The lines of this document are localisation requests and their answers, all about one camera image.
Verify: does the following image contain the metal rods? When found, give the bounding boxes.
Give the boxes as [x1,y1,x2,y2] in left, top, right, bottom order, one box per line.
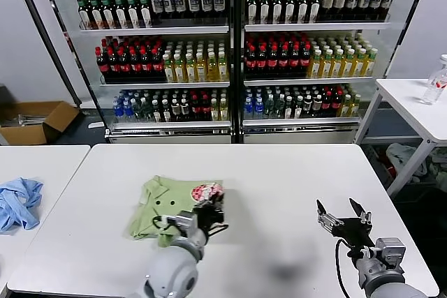
[13,112,50,126]

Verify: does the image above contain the white display cooler cabinet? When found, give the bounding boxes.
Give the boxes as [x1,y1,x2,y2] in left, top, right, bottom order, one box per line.
[79,0,397,145]

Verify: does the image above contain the open cardboard box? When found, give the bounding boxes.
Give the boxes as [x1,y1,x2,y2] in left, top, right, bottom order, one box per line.
[0,100,81,146]

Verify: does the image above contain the grey green cloth pile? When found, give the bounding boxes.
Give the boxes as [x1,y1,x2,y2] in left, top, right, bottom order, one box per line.
[427,147,447,191]

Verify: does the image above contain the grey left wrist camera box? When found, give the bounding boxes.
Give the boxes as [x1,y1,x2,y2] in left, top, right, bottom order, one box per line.
[174,211,200,239]

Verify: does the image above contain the green cap tea bottle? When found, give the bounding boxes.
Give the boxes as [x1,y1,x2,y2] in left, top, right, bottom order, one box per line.
[271,0,284,25]
[100,0,116,30]
[284,0,298,25]
[112,0,129,29]
[297,0,311,25]
[87,0,105,30]
[138,0,154,29]
[124,0,140,29]
[76,0,92,30]
[247,0,260,26]
[258,0,272,25]
[309,0,322,24]

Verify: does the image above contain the white crumpled cloth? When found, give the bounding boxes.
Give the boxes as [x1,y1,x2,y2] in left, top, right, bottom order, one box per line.
[385,143,428,177]

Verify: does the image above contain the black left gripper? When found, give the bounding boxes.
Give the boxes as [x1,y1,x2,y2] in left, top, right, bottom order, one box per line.
[191,189,227,235]

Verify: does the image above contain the small red label cola bottle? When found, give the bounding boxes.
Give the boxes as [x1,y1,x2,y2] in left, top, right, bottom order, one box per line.
[330,90,342,118]
[321,91,332,118]
[190,95,202,121]
[200,95,212,121]

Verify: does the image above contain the crumpled light blue shirt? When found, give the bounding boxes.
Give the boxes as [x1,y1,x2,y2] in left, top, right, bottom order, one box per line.
[0,177,45,232]

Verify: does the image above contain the black cooler centre post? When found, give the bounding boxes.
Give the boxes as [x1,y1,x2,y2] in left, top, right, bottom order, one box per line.
[228,0,247,144]

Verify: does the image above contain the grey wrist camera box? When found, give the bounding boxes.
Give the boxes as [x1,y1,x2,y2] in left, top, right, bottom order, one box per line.
[375,237,407,268]
[174,211,200,239]

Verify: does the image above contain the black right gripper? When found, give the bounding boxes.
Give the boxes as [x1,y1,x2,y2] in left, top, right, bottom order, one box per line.
[316,198,375,248]

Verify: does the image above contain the red cap cola bottle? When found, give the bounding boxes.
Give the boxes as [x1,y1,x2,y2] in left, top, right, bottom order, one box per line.
[278,45,291,76]
[117,46,130,76]
[151,46,164,75]
[129,46,141,75]
[256,45,269,77]
[268,45,279,77]
[106,46,119,77]
[96,46,108,77]
[140,46,152,75]
[300,43,312,75]
[245,45,258,77]
[289,44,301,76]

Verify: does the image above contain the light green polo shirt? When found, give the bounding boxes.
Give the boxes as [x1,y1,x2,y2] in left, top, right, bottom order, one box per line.
[126,174,228,248]

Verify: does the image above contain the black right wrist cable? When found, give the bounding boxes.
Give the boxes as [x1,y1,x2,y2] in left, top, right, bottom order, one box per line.
[334,238,358,298]

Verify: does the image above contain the white side table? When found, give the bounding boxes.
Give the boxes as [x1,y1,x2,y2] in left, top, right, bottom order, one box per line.
[354,77,447,198]

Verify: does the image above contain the black cable with white connectors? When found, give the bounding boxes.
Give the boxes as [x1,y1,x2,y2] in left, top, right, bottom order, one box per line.
[152,214,177,235]

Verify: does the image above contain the clear plastic water bottle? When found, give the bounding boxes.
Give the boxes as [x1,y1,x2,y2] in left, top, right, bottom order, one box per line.
[421,54,447,106]

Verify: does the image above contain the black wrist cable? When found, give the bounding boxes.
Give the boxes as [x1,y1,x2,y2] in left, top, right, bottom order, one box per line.
[334,238,358,298]
[205,223,230,239]

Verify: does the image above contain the beige label tea bottle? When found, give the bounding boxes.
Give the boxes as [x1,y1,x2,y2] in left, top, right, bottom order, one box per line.
[333,0,348,22]
[321,0,335,22]

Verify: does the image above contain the white cooler shelf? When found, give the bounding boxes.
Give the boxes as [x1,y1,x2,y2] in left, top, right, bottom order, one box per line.
[100,80,230,89]
[244,76,375,87]
[79,24,230,36]
[110,120,232,131]
[242,117,360,128]
[244,22,392,33]

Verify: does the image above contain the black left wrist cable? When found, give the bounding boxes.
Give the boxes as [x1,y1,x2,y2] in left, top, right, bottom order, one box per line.
[205,223,230,239]

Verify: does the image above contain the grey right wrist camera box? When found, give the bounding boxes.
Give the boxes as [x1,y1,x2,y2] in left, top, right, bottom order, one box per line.
[375,237,407,268]

